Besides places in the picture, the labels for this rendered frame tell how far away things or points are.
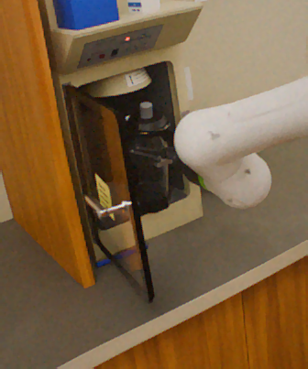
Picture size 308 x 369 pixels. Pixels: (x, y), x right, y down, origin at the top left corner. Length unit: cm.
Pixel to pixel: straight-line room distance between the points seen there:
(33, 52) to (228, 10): 104
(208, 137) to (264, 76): 123
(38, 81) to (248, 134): 44
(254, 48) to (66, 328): 128
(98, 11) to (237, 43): 98
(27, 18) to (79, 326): 63
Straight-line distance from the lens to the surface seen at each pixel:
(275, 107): 97
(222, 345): 147
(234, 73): 214
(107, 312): 131
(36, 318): 135
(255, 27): 219
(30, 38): 120
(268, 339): 157
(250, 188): 112
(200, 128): 104
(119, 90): 142
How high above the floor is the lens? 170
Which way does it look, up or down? 22 degrees down
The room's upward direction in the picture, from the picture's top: 9 degrees counter-clockwise
